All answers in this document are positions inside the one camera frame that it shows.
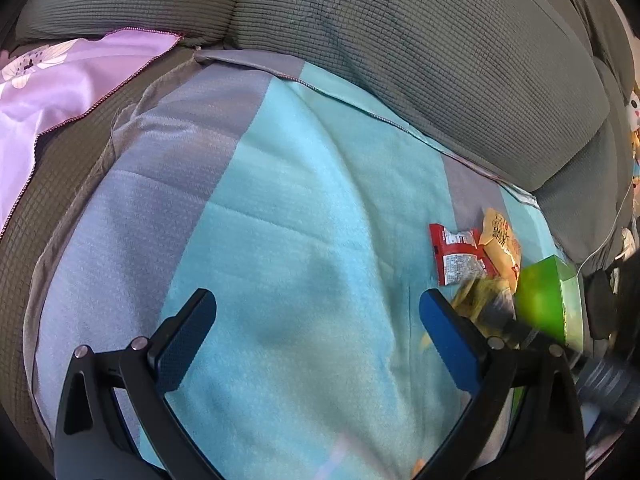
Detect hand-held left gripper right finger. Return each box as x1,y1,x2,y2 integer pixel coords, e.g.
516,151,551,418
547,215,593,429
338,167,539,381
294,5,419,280
415,287,588,480

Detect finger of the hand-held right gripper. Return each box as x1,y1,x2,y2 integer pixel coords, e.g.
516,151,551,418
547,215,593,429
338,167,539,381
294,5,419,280
482,305,583,361

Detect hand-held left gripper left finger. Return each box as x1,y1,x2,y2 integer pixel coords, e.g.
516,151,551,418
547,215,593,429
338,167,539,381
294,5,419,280
52,287,218,480

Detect green cardboard box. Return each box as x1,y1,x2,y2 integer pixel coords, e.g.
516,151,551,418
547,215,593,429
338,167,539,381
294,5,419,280
514,255,587,357

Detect yellow-green snack packet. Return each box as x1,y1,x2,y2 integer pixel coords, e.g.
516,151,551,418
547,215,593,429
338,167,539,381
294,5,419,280
420,275,518,356

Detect red snack packet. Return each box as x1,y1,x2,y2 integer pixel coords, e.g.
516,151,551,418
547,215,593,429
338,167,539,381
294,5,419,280
429,223,488,287

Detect small orange snack packet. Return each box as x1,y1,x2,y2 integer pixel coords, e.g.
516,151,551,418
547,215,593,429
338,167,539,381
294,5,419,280
477,206,523,295

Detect dark cloth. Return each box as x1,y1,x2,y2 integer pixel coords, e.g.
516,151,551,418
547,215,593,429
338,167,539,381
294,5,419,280
584,262,633,342

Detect blue grey striped blanket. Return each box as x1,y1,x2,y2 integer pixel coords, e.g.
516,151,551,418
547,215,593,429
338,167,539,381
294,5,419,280
30,50,593,480

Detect grey sofa seat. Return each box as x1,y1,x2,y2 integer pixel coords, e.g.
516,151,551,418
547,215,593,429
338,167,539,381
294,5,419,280
0,35,201,461

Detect white plush toy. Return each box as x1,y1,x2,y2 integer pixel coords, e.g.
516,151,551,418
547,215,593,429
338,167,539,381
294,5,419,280
626,87,640,132

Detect pink floral cloth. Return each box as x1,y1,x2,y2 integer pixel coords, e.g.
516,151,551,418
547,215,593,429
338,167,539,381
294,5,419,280
0,27,185,237

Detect wide grey sofa back cushion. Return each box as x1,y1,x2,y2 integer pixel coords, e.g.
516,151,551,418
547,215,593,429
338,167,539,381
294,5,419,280
227,0,618,192

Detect white cable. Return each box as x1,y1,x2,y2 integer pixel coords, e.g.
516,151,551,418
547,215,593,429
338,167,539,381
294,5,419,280
575,180,640,281

